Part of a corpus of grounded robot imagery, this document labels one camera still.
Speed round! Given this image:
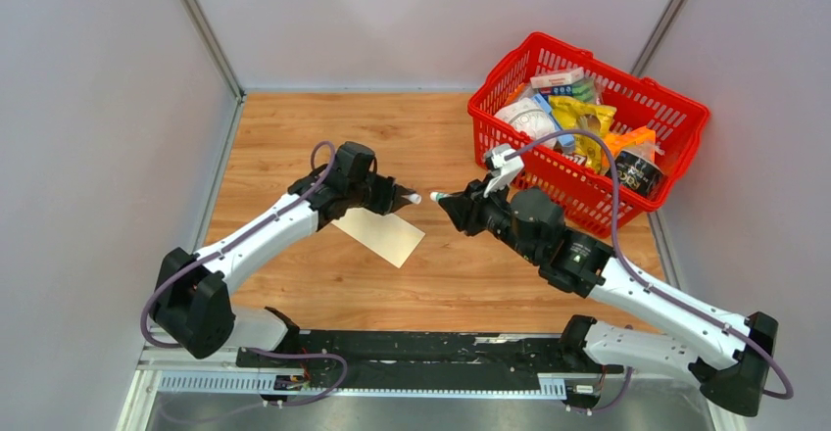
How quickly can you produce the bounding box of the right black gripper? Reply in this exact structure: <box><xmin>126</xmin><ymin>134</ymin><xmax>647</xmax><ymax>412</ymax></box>
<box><xmin>439</xmin><ymin>172</ymin><xmax>540</xmax><ymax>264</ymax></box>

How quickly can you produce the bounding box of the green white glue stick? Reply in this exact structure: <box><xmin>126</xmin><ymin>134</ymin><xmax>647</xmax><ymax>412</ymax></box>
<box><xmin>429</xmin><ymin>191</ymin><xmax>448</xmax><ymax>203</ymax></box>

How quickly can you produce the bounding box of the cream paper envelope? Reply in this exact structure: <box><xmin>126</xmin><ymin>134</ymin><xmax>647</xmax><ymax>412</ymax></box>
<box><xmin>333</xmin><ymin>209</ymin><xmax>425</xmax><ymax>268</ymax></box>

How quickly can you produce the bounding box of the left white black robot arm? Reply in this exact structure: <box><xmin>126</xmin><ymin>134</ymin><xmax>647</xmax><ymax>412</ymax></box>
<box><xmin>139</xmin><ymin>141</ymin><xmax>421</xmax><ymax>359</ymax></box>

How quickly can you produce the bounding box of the white round pouch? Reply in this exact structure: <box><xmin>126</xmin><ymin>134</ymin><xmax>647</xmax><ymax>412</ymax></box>
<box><xmin>495</xmin><ymin>98</ymin><xmax>558</xmax><ymax>140</ymax></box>

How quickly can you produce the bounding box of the blue flat package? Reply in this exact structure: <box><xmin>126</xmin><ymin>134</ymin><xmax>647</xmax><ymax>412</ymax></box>
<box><xmin>531</xmin><ymin>93</ymin><xmax>576</xmax><ymax>155</ymax></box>

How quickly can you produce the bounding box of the yellow snack bag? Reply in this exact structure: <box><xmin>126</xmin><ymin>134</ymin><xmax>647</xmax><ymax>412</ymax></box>
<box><xmin>548</xmin><ymin>96</ymin><xmax>617</xmax><ymax>173</ymax></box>

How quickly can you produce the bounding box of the red plastic shopping basket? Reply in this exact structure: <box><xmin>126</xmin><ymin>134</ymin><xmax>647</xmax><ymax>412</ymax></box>
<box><xmin>468</xmin><ymin>32</ymin><xmax>709</xmax><ymax>238</ymax></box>

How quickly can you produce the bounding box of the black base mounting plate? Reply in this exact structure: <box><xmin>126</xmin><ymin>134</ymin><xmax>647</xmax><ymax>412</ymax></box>
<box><xmin>235</xmin><ymin>330</ymin><xmax>632</xmax><ymax>408</ymax></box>

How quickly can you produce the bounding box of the white red box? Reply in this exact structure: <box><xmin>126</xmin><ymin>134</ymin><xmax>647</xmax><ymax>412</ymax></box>
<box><xmin>530</xmin><ymin>67</ymin><xmax>585</xmax><ymax>89</ymax></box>

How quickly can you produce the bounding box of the green blue packet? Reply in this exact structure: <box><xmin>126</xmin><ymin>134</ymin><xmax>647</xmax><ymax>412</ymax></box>
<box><xmin>537</xmin><ymin>78</ymin><xmax>603</xmax><ymax>104</ymax></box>

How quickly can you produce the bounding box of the black round can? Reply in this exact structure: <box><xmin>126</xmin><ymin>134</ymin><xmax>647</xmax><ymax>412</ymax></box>
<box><xmin>615</xmin><ymin>150</ymin><xmax>664</xmax><ymax>198</ymax></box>

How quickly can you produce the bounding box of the orange package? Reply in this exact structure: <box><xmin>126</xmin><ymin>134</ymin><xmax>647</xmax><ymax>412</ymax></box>
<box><xmin>604</xmin><ymin>126</ymin><xmax>661</xmax><ymax>164</ymax></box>

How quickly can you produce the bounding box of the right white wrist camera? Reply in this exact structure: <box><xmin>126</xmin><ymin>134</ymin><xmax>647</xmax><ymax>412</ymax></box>
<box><xmin>483</xmin><ymin>144</ymin><xmax>524</xmax><ymax>197</ymax></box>

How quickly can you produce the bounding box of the aluminium frame rail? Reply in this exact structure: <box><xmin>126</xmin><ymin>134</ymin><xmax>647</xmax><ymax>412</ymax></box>
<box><xmin>118</xmin><ymin>347</ymin><xmax>747</xmax><ymax>430</ymax></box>

